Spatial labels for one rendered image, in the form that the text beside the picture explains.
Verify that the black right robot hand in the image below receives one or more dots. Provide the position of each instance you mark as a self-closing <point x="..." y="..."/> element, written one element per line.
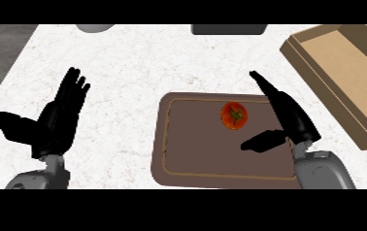
<point x="291" y="115"/>

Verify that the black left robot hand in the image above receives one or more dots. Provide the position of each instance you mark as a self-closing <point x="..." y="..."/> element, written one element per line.
<point x="56" y="121"/>

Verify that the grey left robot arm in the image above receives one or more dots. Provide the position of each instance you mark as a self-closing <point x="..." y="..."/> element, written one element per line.
<point x="43" y="175"/>

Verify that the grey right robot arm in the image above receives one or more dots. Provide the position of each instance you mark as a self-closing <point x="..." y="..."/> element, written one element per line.
<point x="319" y="168"/>

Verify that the red tomato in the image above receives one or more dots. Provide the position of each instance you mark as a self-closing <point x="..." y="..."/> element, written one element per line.
<point x="234" y="115"/>

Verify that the cardboard box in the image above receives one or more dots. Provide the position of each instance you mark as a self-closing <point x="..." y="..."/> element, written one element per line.
<point x="334" y="70"/>

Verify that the brown tray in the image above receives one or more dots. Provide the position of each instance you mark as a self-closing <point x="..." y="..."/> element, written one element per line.
<point x="210" y="150"/>

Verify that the dark grey flat surface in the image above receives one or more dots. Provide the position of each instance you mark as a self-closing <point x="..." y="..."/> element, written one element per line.
<point x="13" y="44"/>

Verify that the dark grey rectangular object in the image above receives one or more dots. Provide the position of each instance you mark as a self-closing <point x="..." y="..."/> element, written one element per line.
<point x="228" y="29"/>

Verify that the pale grey round object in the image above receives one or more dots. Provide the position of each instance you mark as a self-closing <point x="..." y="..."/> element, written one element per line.
<point x="95" y="27"/>

